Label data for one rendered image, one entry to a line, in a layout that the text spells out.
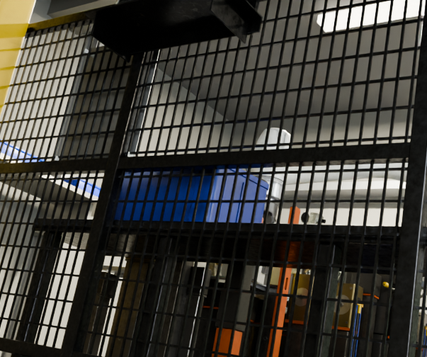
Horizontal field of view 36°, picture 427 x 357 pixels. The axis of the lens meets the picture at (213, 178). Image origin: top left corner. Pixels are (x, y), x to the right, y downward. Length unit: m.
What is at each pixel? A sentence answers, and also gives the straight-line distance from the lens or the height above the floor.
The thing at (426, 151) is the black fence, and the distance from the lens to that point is 1.04.
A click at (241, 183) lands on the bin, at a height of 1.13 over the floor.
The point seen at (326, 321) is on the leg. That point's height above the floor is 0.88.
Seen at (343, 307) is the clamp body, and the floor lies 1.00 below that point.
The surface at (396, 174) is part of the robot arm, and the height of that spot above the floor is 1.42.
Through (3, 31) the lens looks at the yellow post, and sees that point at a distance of 1.76.
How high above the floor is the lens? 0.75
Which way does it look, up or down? 17 degrees up
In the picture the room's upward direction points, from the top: 11 degrees clockwise
